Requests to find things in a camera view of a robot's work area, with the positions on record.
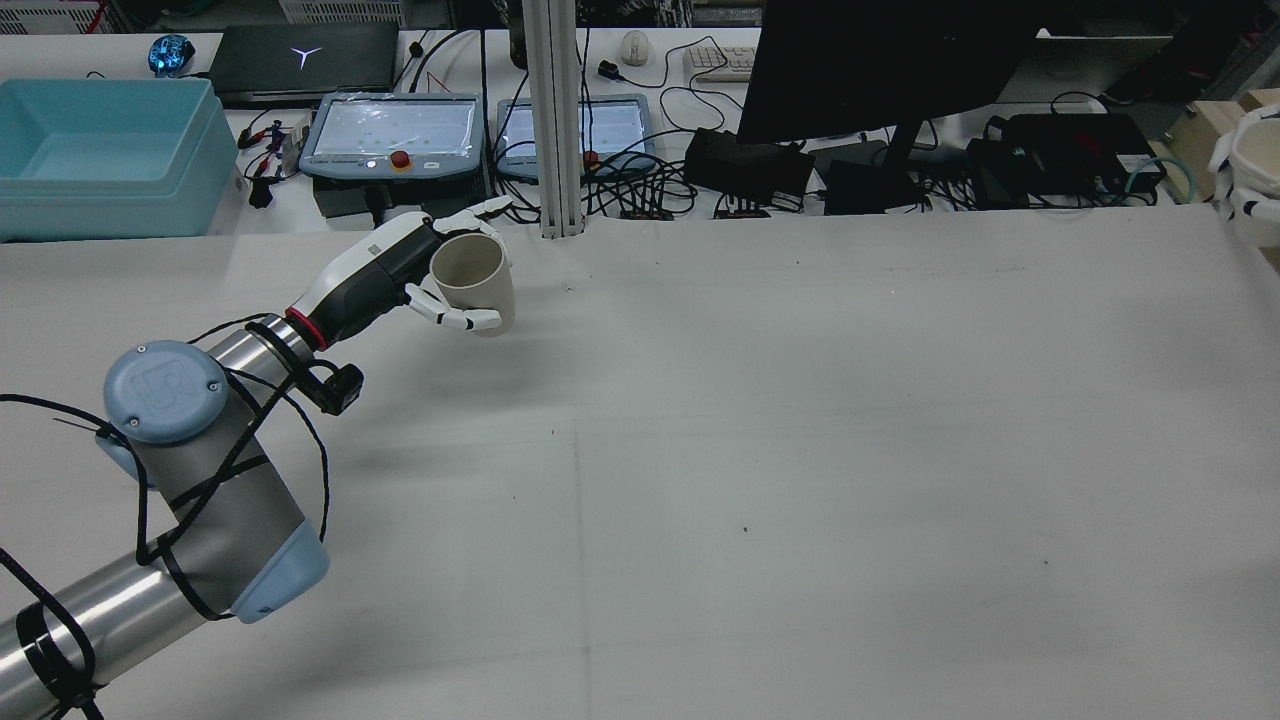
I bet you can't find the plywood box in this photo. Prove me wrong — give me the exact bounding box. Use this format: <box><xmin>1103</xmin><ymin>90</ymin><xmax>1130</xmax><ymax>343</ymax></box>
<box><xmin>1165</xmin><ymin>88</ymin><xmax>1280</xmax><ymax>201</ymax></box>

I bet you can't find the black Huawei monitor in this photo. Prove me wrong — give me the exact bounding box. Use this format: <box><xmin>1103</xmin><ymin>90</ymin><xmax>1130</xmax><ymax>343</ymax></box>
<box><xmin>737</xmin><ymin>0</ymin><xmax>1041</xmax><ymax>146</ymax></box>

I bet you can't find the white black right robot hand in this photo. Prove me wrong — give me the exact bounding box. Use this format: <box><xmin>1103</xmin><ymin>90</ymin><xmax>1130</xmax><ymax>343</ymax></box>
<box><xmin>1205</xmin><ymin>100</ymin><xmax>1280</xmax><ymax>226</ymax></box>

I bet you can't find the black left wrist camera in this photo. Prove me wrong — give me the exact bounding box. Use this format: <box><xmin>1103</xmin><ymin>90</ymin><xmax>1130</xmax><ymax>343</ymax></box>
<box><xmin>300</xmin><ymin>362</ymin><xmax>366</xmax><ymax>416</ymax></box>

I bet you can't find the blue grey teach pendant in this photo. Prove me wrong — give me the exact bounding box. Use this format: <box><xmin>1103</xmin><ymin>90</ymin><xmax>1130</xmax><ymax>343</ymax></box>
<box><xmin>298</xmin><ymin>92</ymin><xmax>485</xmax><ymax>183</ymax></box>
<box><xmin>497</xmin><ymin>95</ymin><xmax>658</xmax><ymax>183</ymax></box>

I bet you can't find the blue shiny mouse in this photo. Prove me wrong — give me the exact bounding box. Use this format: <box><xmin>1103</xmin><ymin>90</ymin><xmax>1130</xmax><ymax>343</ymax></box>
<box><xmin>148</xmin><ymin>33</ymin><xmax>196</xmax><ymax>78</ymax></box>

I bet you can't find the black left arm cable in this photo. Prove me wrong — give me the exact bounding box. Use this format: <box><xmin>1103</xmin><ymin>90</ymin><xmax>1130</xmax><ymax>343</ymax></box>
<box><xmin>0</xmin><ymin>315</ymin><xmax>331</xmax><ymax>720</ymax></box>

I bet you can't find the grey pendant holder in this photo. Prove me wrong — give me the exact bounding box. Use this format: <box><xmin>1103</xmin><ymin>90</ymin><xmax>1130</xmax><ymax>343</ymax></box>
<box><xmin>313</xmin><ymin>178</ymin><xmax>491</xmax><ymax>233</ymax></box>

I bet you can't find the white plastic crate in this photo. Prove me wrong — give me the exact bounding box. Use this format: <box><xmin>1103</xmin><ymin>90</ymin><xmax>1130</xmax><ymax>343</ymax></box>
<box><xmin>0</xmin><ymin>0</ymin><xmax>106</xmax><ymax>34</ymax></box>
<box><xmin>278</xmin><ymin>0</ymin><xmax>411</xmax><ymax>26</ymax></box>

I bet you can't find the black power brick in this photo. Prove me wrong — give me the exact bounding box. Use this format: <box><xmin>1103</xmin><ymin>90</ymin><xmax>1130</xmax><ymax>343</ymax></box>
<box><xmin>685</xmin><ymin>128</ymin><xmax>816</xmax><ymax>201</ymax></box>

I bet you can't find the light blue storage box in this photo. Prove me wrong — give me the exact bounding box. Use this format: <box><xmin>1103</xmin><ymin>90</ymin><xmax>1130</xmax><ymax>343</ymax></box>
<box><xmin>0</xmin><ymin>78</ymin><xmax>239</xmax><ymax>243</ymax></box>

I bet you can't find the black power adapter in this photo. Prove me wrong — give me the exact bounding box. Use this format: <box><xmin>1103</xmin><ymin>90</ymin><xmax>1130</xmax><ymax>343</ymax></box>
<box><xmin>825</xmin><ymin>158</ymin><xmax>931</xmax><ymax>216</ymax></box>

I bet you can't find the black laptop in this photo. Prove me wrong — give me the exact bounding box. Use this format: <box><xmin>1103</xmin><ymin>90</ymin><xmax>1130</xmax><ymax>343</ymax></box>
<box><xmin>208</xmin><ymin>22</ymin><xmax>401</xmax><ymax>106</ymax></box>

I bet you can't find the beige cup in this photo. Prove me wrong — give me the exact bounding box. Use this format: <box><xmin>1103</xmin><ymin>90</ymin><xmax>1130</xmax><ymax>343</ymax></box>
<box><xmin>430</xmin><ymin>235</ymin><xmax>516</xmax><ymax>338</ymax></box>

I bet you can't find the teal cable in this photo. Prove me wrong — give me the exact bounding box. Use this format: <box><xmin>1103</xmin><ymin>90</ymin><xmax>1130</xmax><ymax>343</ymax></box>
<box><xmin>1125</xmin><ymin>155</ymin><xmax>1197</xmax><ymax>203</ymax></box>

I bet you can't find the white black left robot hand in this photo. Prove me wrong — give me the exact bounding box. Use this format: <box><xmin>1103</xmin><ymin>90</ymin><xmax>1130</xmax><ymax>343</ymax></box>
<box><xmin>285</xmin><ymin>197</ymin><xmax>514</xmax><ymax>351</ymax></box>

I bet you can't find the black monitor stand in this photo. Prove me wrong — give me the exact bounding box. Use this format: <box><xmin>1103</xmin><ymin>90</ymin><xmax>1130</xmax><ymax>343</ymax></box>
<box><xmin>870</xmin><ymin>120</ymin><xmax>941</xmax><ymax>176</ymax></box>

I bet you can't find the aluminium profile cell frame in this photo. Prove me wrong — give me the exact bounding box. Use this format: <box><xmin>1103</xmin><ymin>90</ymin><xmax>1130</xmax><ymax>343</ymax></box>
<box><xmin>523</xmin><ymin>0</ymin><xmax>588</xmax><ymax>239</ymax></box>

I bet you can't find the white keyboard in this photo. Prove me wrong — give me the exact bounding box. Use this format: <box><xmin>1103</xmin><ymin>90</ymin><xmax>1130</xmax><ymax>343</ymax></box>
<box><xmin>683</xmin><ymin>45</ymin><xmax>761</xmax><ymax>83</ymax></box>

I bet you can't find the large black device box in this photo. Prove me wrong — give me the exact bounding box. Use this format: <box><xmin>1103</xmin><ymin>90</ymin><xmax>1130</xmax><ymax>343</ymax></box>
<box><xmin>965</xmin><ymin>112</ymin><xmax>1166</xmax><ymax>206</ymax></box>

